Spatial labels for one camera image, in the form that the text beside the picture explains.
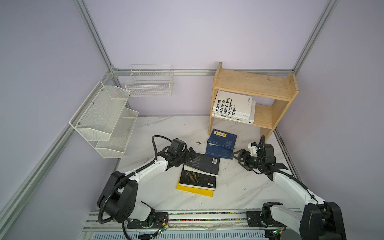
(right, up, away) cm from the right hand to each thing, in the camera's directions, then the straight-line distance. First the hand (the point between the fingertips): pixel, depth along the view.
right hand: (234, 157), depth 83 cm
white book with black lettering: (0, +30, +4) cm, 30 cm away
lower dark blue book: (-8, +2, +18) cm, 20 cm away
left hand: (-25, -1, +4) cm, 25 cm away
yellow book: (-20, -19, -1) cm, 28 cm away
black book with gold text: (-23, -13, +1) cm, 27 cm away
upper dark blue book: (0, +9, +21) cm, 23 cm away
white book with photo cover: (+11, +21, +3) cm, 23 cm away
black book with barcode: (-17, -6, +8) cm, 20 cm away
